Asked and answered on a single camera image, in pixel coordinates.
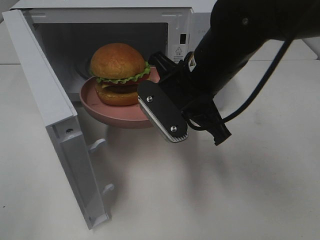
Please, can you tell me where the white microwave door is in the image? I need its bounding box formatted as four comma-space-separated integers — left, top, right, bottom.
2, 9, 110, 229

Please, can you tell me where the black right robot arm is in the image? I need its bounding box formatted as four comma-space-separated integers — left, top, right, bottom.
138, 0, 320, 145

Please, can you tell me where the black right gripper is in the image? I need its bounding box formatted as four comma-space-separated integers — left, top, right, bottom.
148, 51, 232, 146

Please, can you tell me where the white warning label sticker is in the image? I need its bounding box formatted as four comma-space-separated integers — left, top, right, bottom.
171, 44, 188, 63

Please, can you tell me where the pink round plate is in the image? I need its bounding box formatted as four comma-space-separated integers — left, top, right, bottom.
79, 77, 152, 129

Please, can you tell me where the toy hamburger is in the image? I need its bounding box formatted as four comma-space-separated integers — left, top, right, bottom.
89, 43, 151, 107

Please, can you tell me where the white microwave oven body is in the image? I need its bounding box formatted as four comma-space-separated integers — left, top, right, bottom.
9, 0, 214, 102

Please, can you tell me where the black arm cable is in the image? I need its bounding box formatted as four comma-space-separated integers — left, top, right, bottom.
184, 38, 293, 131

